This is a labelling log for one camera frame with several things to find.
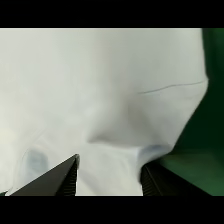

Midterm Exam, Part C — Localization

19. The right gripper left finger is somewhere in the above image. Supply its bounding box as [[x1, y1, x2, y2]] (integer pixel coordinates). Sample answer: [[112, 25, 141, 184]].
[[9, 153, 81, 197]]

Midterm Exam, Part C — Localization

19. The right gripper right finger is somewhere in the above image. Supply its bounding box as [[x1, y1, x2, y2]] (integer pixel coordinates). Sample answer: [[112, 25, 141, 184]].
[[140, 160, 214, 197]]

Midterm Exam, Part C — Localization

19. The white shirt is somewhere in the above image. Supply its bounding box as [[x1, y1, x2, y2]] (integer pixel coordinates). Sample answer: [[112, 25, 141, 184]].
[[0, 27, 210, 197]]

